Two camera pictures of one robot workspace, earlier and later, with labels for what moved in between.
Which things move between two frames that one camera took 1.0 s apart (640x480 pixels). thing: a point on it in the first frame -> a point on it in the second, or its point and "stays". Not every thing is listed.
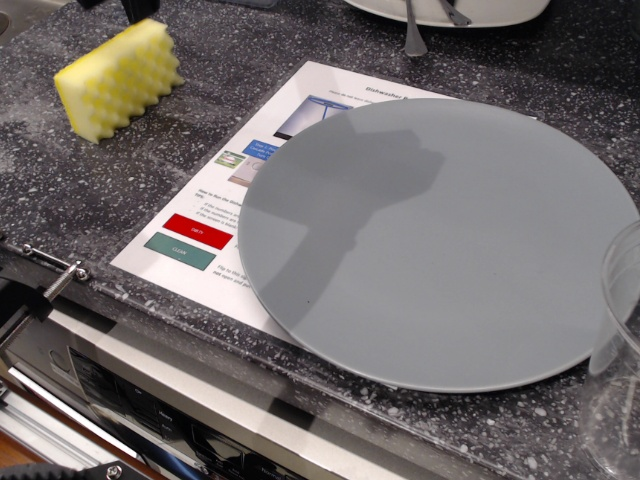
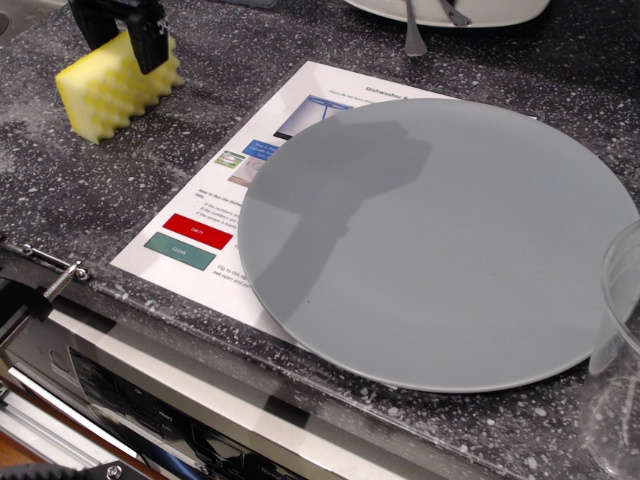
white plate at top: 478,12 stays
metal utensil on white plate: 456,16 stays
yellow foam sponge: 120,80 stays
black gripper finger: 88,4 -> 96,19
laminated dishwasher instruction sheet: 191,243 stays
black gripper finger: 140,9 -> 149,30
